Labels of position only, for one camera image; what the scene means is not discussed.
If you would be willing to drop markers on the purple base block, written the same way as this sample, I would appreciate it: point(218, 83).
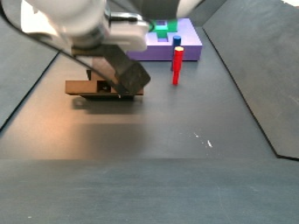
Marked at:
point(160, 48)

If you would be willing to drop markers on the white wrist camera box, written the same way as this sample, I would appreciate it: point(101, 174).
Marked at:
point(129, 29)

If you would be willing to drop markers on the brown T-shaped block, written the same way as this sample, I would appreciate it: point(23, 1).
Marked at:
point(94, 86)

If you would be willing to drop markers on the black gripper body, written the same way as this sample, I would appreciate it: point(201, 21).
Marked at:
point(132, 74)

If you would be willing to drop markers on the blue cylinder peg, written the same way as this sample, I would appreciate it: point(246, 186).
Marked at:
point(177, 42)

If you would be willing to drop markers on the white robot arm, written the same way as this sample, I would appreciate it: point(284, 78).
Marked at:
point(85, 28)

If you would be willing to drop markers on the green U-shaped block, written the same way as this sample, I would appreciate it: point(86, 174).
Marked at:
point(162, 27)

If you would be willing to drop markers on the red cylinder peg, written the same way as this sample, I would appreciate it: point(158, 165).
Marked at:
point(177, 64)

